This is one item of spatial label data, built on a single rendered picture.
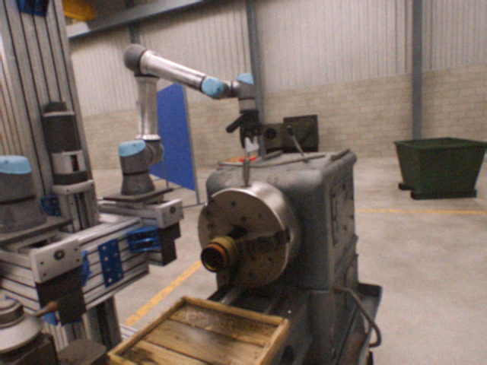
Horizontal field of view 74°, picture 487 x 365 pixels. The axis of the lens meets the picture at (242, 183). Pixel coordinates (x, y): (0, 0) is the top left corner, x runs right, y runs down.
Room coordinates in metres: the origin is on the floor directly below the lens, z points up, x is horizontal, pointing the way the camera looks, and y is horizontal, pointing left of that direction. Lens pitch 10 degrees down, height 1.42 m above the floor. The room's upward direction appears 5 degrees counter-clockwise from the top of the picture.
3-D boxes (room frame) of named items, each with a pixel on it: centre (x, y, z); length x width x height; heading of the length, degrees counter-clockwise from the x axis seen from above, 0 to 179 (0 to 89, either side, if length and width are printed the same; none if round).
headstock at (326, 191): (1.32, -0.19, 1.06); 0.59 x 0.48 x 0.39; 149
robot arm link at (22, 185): (1.03, 0.75, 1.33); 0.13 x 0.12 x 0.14; 79
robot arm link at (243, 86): (1.46, -0.05, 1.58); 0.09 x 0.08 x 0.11; 76
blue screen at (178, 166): (7.71, 1.82, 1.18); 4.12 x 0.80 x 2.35; 28
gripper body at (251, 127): (1.46, -0.06, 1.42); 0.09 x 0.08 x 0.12; 59
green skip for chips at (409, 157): (5.17, -3.15, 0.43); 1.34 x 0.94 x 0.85; 168
